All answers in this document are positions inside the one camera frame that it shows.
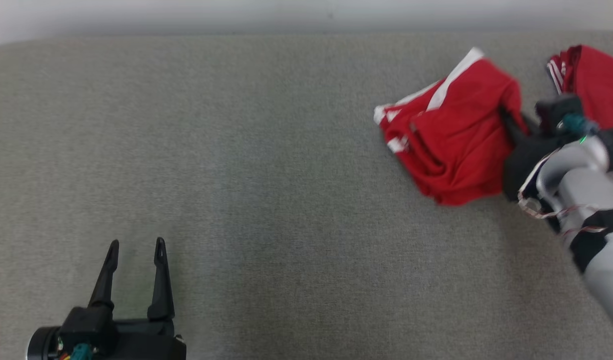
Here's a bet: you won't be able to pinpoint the grey fabric sofa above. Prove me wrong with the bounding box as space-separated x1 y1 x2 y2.
0 31 613 360

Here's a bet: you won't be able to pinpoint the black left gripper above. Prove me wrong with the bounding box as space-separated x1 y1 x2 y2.
88 237 187 360

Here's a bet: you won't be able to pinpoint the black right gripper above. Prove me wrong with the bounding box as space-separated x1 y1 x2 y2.
498 106 568 202

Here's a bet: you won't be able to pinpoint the red white basketball jersey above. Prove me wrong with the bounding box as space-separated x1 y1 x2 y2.
546 45 613 132

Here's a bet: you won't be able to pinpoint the white red wire bundle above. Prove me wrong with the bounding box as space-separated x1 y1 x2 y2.
516 150 607 236

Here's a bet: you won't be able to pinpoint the red shorts with white stripe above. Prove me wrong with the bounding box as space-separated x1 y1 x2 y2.
374 47 530 207

